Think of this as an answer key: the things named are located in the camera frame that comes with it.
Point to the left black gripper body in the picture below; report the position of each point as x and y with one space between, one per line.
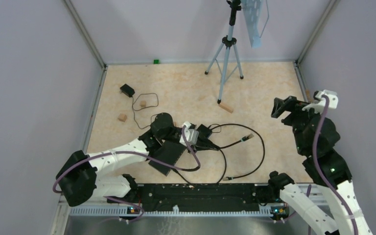
172 137

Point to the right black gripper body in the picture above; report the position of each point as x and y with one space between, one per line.
296 119

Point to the black network switch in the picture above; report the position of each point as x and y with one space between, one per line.
169 153
203 132

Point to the black power adapter with cord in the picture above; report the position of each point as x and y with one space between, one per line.
130 92

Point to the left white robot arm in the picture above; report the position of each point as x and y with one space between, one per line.
85 176

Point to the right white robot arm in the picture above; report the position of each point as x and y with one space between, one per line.
315 137

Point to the long wooden block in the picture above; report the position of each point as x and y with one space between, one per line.
226 107

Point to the perforated white panel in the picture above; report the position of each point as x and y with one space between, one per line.
256 15

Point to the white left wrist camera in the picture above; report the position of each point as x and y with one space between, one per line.
190 133

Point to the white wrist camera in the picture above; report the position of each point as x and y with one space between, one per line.
322 99
190 133

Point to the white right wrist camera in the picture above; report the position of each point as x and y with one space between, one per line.
322 99

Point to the wooden block on frame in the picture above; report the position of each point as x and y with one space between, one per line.
308 96

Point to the wooden cube by cord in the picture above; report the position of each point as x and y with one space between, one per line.
122 117

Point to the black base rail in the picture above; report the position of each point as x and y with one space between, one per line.
236 197

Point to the silver camera tripod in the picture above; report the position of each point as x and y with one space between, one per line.
228 42

